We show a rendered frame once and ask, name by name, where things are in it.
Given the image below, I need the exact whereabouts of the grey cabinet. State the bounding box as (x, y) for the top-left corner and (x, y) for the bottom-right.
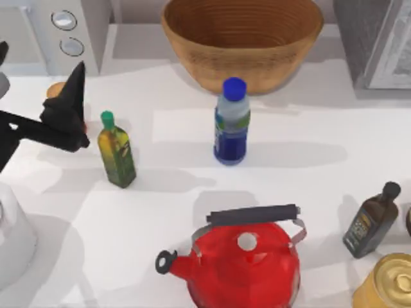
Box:
(332, 0), (411, 91)

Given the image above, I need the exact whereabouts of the green oil bottle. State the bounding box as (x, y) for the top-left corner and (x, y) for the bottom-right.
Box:
(97, 110), (137, 189)

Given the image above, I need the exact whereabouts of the brown round basket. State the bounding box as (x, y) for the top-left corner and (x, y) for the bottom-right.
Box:
(160, 0), (325, 96)

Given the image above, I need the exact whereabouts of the pale grey cabinet door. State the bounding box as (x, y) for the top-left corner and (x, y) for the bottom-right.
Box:
(365, 0), (411, 90)

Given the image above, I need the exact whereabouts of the brown bread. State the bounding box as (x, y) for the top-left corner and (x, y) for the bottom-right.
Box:
(46, 81), (67, 99)

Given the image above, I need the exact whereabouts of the dark brown bottle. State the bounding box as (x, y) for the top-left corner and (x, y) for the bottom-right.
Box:
(342, 181), (403, 260)

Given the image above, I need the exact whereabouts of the clear bottle with blue cap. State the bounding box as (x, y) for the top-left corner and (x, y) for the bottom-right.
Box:
(213, 76), (252, 167)

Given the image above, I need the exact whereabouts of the pale microwave oven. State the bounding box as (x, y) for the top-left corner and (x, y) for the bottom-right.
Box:
(0, 0), (110, 77)

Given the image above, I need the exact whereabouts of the yellow can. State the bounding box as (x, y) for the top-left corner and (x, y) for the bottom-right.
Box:
(351, 252), (411, 308)

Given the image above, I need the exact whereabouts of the red kettle with black handle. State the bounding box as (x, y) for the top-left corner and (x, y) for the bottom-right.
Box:
(155, 203), (310, 308)

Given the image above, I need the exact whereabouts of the round microwave knob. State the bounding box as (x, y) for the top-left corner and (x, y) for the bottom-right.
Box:
(50, 9), (78, 32)
(59, 36), (86, 58)

